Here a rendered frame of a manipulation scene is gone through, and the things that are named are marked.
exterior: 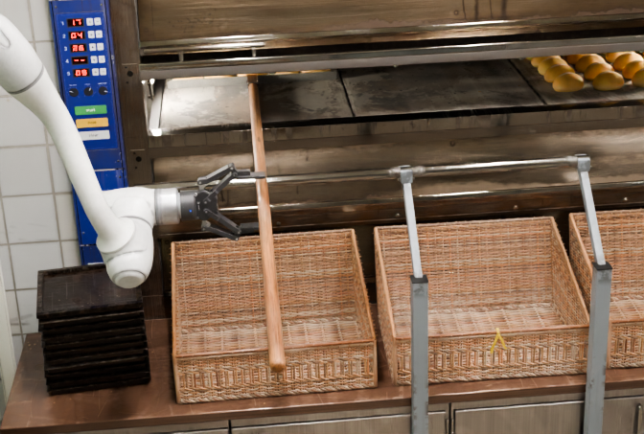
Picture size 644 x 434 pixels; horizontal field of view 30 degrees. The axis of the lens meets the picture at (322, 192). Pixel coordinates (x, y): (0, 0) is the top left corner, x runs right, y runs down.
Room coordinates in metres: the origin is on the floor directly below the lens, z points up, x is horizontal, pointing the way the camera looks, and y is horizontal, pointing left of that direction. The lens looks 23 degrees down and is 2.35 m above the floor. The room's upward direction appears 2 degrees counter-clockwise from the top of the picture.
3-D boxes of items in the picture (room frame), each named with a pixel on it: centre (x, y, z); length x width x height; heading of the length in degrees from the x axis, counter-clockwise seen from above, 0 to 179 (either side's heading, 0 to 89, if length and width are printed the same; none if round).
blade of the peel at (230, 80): (3.93, 0.22, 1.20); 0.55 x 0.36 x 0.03; 94
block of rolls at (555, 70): (3.84, -0.95, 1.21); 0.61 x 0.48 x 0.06; 4
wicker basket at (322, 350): (3.05, 0.16, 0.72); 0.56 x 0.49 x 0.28; 95
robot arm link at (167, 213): (2.73, 0.38, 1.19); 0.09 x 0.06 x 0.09; 4
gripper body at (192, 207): (2.74, 0.31, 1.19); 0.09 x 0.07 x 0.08; 94
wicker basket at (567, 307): (3.09, -0.44, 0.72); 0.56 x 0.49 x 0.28; 93
